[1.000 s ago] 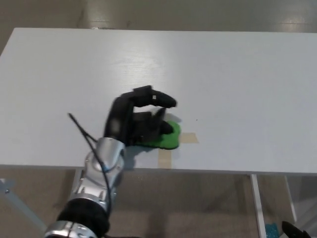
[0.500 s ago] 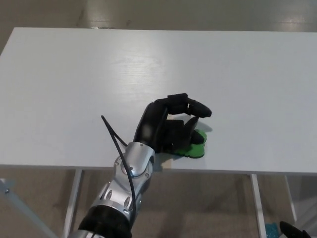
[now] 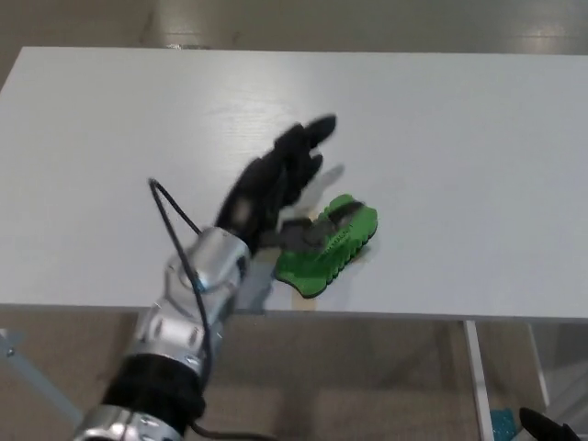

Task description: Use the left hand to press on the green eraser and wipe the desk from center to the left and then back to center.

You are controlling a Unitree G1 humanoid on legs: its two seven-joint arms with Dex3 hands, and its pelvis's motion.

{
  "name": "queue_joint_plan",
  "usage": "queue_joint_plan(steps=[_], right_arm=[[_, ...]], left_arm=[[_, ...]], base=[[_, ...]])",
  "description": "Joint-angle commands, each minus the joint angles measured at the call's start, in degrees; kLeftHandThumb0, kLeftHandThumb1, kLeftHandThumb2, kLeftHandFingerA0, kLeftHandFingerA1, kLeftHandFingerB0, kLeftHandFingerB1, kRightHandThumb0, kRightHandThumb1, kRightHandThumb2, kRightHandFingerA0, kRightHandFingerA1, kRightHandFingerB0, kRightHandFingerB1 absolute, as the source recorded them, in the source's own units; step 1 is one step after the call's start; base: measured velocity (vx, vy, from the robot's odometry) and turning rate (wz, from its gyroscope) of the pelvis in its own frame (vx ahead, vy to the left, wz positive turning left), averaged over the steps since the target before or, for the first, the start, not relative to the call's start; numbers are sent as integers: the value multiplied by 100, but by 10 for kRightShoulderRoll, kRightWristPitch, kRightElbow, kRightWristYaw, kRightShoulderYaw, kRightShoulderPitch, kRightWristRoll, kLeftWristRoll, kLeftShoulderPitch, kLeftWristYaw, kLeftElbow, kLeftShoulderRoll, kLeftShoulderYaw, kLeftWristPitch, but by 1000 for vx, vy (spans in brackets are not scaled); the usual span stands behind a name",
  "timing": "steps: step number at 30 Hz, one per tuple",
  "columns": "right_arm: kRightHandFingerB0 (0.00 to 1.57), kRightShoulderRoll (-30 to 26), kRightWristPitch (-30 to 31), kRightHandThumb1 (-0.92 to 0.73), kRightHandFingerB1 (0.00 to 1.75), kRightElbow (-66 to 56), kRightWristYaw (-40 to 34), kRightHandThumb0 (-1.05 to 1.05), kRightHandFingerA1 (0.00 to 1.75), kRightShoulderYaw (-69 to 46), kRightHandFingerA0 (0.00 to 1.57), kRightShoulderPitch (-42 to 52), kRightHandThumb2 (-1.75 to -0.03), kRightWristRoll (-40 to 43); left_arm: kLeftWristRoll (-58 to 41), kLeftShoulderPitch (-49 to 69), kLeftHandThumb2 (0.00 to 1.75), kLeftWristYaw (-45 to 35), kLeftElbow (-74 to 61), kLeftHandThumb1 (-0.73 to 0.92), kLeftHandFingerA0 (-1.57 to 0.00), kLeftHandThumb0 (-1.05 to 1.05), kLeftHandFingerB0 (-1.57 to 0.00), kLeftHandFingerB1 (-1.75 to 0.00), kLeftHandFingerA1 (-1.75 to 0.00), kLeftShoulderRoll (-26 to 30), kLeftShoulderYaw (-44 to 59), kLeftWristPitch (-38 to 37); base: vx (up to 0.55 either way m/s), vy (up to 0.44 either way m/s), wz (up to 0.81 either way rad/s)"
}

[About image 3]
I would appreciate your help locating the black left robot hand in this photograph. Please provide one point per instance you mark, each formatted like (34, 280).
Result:
(266, 179)

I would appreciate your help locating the teal textured object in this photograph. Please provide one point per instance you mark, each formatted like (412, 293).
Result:
(500, 425)

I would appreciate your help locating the green whiteboard eraser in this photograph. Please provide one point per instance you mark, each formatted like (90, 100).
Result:
(312, 271)

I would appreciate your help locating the grey metal stand beam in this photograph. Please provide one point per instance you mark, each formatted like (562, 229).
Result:
(27, 367)
(574, 399)

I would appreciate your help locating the white table leg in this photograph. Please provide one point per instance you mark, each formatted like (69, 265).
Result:
(478, 367)
(537, 363)

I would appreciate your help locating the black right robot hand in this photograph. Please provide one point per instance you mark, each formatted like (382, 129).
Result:
(549, 429)

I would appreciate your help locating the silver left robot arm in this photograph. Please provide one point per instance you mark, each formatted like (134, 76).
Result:
(206, 257)

